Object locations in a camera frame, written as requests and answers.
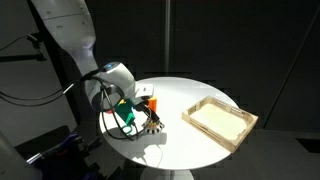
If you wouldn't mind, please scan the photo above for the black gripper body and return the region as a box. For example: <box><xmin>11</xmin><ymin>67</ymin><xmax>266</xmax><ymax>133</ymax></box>
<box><xmin>132</xmin><ymin>96</ymin><xmax>152</xmax><ymax>114</ymax></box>

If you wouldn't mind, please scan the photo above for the black white green knobbed ring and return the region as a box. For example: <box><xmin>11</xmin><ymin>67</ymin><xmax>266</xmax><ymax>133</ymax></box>
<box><xmin>145</xmin><ymin>120</ymin><xmax>162</xmax><ymax>131</ymax></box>

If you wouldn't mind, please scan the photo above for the orange stand with striped base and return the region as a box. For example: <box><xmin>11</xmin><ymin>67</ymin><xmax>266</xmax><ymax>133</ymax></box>
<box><xmin>141</xmin><ymin>96</ymin><xmax>166</xmax><ymax>136</ymax></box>

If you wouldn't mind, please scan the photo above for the green and orange object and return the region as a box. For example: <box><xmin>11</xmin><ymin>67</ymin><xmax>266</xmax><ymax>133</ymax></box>
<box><xmin>114</xmin><ymin>98</ymin><xmax>138</xmax><ymax>126</ymax></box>

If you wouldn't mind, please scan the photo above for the wooden slatted tray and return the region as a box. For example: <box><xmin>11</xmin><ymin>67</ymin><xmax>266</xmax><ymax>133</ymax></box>
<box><xmin>181</xmin><ymin>95</ymin><xmax>259</xmax><ymax>153</ymax></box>

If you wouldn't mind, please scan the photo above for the grey vertical pole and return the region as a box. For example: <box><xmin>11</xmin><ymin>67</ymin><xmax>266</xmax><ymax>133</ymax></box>
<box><xmin>164</xmin><ymin>0</ymin><xmax>172</xmax><ymax>79</ymax></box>

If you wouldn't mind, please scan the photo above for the black and purple clamp equipment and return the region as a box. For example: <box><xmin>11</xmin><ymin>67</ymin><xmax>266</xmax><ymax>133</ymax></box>
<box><xmin>26</xmin><ymin>132</ymin><xmax>103</xmax><ymax>180</ymax></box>

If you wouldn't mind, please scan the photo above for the dark rectangular floor plate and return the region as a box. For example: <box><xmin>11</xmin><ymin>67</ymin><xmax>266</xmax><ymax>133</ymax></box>
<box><xmin>295</xmin><ymin>137</ymin><xmax>320</xmax><ymax>154</ymax></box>

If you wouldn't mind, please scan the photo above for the dark green thin ring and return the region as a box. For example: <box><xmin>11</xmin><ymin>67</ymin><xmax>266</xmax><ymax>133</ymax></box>
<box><xmin>120</xmin><ymin>124</ymin><xmax>133</xmax><ymax>135</ymax></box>

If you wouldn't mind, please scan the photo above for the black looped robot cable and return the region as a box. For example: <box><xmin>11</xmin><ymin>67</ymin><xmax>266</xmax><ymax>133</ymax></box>
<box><xmin>99</xmin><ymin>75</ymin><xmax>148</xmax><ymax>142</ymax></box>

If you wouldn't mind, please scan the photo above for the white table pedestal base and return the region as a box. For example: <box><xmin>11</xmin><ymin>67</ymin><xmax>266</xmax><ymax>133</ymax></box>
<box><xmin>139</xmin><ymin>168</ymin><xmax>195</xmax><ymax>180</ymax></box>

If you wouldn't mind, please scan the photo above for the long black cable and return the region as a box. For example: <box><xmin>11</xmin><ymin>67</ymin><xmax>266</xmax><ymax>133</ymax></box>
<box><xmin>0</xmin><ymin>70</ymin><xmax>101</xmax><ymax>108</ymax></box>

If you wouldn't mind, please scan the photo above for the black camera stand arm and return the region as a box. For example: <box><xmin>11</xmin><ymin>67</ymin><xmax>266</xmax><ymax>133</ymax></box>
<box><xmin>0</xmin><ymin>33</ymin><xmax>48</xmax><ymax>64</ymax></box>

